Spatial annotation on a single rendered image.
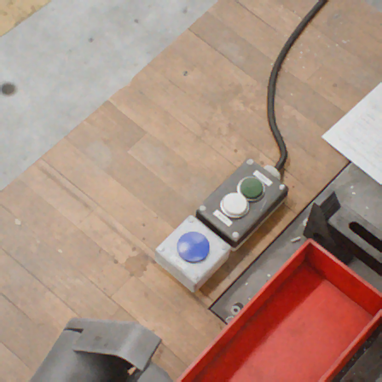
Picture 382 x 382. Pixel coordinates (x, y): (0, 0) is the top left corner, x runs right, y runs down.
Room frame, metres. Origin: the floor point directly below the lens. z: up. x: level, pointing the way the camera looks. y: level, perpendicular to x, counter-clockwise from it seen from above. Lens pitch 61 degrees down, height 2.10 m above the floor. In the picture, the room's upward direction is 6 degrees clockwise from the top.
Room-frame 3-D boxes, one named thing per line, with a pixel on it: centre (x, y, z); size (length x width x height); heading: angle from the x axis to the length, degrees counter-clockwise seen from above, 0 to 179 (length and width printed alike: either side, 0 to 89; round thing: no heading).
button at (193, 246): (0.56, -0.02, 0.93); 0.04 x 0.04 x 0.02
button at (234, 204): (0.63, -0.06, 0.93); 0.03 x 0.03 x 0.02
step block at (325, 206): (0.61, -0.19, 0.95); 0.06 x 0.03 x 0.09; 54
